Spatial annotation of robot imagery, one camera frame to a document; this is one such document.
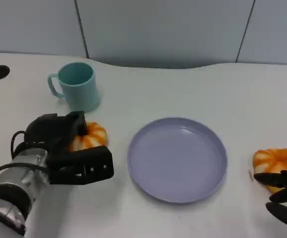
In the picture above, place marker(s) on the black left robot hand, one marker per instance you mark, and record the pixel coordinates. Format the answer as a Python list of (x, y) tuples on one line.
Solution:
[(84, 163)]

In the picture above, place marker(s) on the orange and white bread roll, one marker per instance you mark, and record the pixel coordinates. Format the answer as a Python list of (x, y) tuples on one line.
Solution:
[(95, 136), (275, 160)]

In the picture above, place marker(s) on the pale green mug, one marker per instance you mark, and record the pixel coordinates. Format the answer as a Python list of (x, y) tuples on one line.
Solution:
[(81, 96)]

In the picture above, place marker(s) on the lilac plate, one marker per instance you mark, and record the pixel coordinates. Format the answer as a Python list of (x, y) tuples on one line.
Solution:
[(175, 161)]

